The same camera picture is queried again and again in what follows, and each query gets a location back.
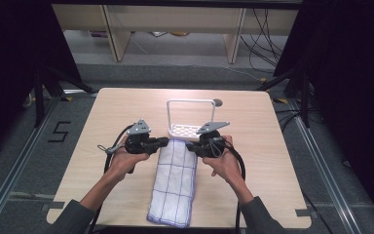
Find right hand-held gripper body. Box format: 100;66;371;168
196;121;231;160

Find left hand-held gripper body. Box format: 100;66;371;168
124;119;160;156

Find white towel rack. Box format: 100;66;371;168
166;98;217;141

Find white towel with purple grid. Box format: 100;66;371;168
146;137;199;229

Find person's left hand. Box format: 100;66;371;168
108;136;151;183

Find person's right hand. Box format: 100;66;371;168
202;135;242;189

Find black metal stand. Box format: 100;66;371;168
32;62;96;129
256;64;314;129

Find beige wooden desk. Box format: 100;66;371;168
52;3;300;64

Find dark curtain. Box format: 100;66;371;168
0;0;83;165
272;0;374;225

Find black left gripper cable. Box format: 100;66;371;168
89;123;135;234

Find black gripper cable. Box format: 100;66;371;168
222;142;247;234
89;123;135;234

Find grey plug with cord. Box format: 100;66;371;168
96;143;126;156

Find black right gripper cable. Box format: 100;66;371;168
222;142;247;234

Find white floor cable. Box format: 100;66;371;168
220;63;266;83

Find black hanging cables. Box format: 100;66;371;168
239;8;285;71

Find aluminium floor rail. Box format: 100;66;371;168
287;97;369;234
0;97;62;234

